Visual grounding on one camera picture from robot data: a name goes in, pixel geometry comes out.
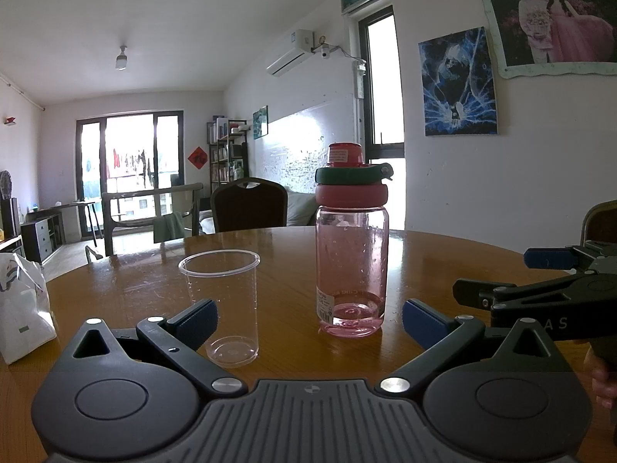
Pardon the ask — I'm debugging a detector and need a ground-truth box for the pink transparent water bottle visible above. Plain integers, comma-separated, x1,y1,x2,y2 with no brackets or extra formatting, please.
316,206,389,338

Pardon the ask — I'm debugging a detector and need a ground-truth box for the pink green bottle cap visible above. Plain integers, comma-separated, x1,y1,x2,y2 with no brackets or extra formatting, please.
315,142,394,209

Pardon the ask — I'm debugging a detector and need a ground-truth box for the person's right hand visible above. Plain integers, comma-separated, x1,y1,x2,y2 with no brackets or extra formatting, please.
573,340,616,426

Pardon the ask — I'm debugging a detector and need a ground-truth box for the clear plastic cup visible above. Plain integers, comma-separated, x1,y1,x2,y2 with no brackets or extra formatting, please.
179,249,260,369

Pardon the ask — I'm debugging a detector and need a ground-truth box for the wooden armchair with cloth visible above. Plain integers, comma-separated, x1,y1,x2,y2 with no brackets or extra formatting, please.
100,183,204,256

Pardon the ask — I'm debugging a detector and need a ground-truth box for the dark drawer cabinet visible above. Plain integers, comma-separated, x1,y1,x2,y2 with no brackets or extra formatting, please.
21,213,64,264

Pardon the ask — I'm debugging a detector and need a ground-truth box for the blue abstract poster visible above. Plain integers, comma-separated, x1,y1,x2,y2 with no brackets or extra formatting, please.
418,27,498,136

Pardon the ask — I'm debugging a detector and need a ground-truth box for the grey sofa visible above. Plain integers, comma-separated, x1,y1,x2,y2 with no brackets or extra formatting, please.
287,189,318,227

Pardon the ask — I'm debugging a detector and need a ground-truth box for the dark brown dining chair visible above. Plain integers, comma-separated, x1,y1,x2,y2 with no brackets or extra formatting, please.
210,177,288,233

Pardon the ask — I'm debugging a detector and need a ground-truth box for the wedding photo poster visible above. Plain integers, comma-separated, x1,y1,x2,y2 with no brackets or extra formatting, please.
482,0,616,78

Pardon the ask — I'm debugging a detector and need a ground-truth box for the red diamond door decoration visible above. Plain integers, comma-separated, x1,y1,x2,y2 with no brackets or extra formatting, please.
187,146,208,169

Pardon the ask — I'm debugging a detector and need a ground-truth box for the black bookshelf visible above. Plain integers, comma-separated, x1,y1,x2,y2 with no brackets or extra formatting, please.
207,115,249,193

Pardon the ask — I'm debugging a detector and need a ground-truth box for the ceiling lamp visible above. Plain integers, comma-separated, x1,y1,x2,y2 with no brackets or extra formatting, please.
115,45,128,71

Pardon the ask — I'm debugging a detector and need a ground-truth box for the gold frame chair right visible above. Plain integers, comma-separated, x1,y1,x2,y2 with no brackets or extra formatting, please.
580,199,617,245

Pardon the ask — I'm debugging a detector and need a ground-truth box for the small teal wall picture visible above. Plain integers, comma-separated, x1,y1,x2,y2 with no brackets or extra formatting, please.
252,106,269,140

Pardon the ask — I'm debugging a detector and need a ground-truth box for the white wall air conditioner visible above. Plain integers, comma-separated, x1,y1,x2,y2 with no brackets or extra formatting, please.
266,29,315,76

